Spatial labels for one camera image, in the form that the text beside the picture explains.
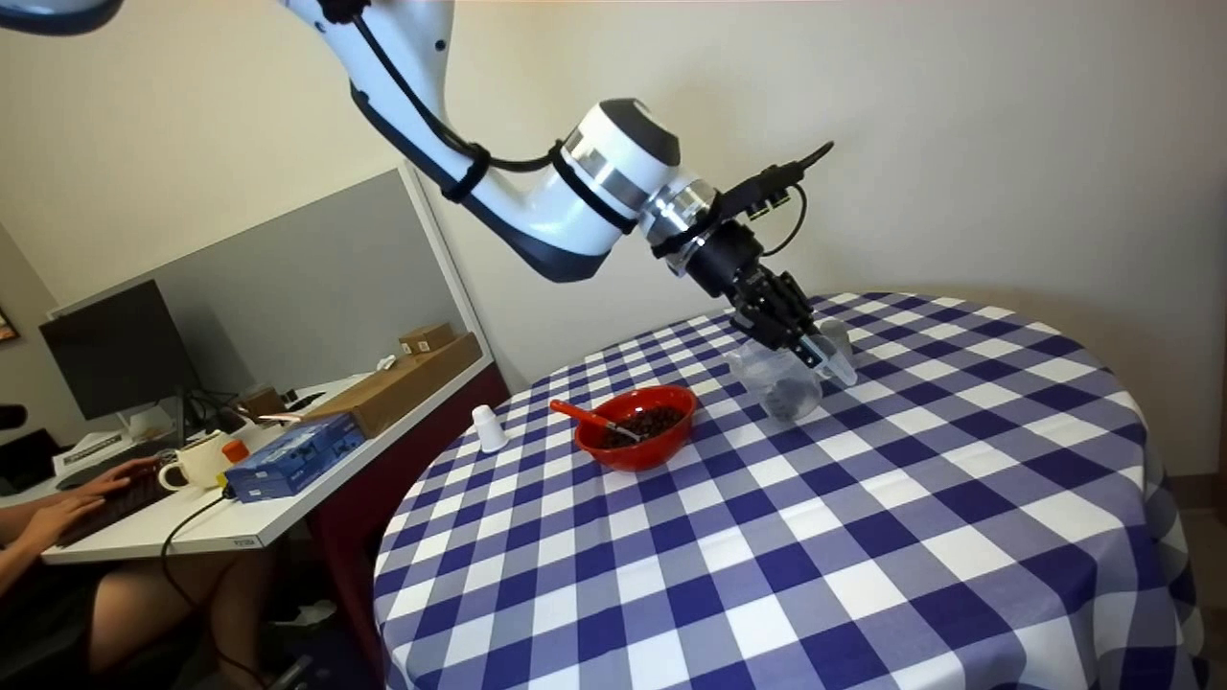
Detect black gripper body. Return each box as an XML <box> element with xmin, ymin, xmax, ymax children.
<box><xmin>675</xmin><ymin>218</ymin><xmax>815</xmax><ymax>337</ymax></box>

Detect clear plastic jar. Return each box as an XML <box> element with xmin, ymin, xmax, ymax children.
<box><xmin>724</xmin><ymin>334</ymin><xmax>831</xmax><ymax>430</ymax></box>

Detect person's forearm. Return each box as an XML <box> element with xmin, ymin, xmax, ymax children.
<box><xmin>0</xmin><ymin>501</ymin><xmax>58</xmax><ymax>597</ymax></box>

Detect red plastic bowl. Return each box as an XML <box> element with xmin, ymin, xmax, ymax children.
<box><xmin>571</xmin><ymin>385</ymin><xmax>701</xmax><ymax>477</ymax></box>

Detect person's hand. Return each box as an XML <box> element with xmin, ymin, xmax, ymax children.
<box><xmin>21</xmin><ymin>458</ymin><xmax>139</xmax><ymax>553</ymax></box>

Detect dark food pieces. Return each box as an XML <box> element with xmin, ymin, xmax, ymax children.
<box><xmin>600</xmin><ymin>402</ymin><xmax>686</xmax><ymax>445</ymax></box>

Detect blue white checked tablecloth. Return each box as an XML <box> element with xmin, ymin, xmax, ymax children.
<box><xmin>370</xmin><ymin>289</ymin><xmax>1214</xmax><ymax>690</ymax></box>

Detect red plastic spoon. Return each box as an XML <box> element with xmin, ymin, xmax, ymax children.
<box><xmin>548</xmin><ymin>397</ymin><xmax>645</xmax><ymax>449</ymax></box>

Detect white cup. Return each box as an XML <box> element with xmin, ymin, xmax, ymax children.
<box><xmin>470</xmin><ymin>402</ymin><xmax>511</xmax><ymax>458</ymax></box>

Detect grey desk partition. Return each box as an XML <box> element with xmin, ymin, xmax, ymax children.
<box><xmin>52</xmin><ymin>158</ymin><xmax>498</xmax><ymax>402</ymax></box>

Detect dark red cabinet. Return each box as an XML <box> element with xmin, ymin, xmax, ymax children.
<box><xmin>309</xmin><ymin>362</ymin><xmax>513</xmax><ymax>647</ymax></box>

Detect blue cardboard box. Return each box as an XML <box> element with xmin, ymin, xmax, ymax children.
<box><xmin>223</xmin><ymin>409</ymin><xmax>370</xmax><ymax>501</ymax></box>

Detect white desk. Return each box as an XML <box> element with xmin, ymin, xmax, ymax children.
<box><xmin>0</xmin><ymin>355</ymin><xmax>498</xmax><ymax>572</ymax></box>

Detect white mug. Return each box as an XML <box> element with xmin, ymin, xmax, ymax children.
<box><xmin>154</xmin><ymin>430</ymin><xmax>233</xmax><ymax>500</ymax></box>

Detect black computer monitor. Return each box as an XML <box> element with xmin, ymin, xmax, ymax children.
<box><xmin>34</xmin><ymin>277</ymin><xmax>205</xmax><ymax>425</ymax></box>

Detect black keyboard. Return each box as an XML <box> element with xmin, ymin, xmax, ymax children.
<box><xmin>53</xmin><ymin>443</ymin><xmax>181</xmax><ymax>550</ymax></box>

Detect person's bare leg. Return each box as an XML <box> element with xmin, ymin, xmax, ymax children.
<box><xmin>84</xmin><ymin>550</ymin><xmax>281</xmax><ymax>682</ymax></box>

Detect black desk device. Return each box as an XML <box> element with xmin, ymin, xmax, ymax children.
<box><xmin>0</xmin><ymin>401</ymin><xmax>63</xmax><ymax>500</ymax></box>

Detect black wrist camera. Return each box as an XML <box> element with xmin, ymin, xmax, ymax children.
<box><xmin>711</xmin><ymin>139</ymin><xmax>842</xmax><ymax>231</ymax></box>

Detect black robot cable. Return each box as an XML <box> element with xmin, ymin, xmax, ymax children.
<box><xmin>318</xmin><ymin>0</ymin><xmax>821</xmax><ymax>261</ymax></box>

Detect black desk cable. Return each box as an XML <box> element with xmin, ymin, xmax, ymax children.
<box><xmin>158</xmin><ymin>478</ymin><xmax>275</xmax><ymax>690</ymax></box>

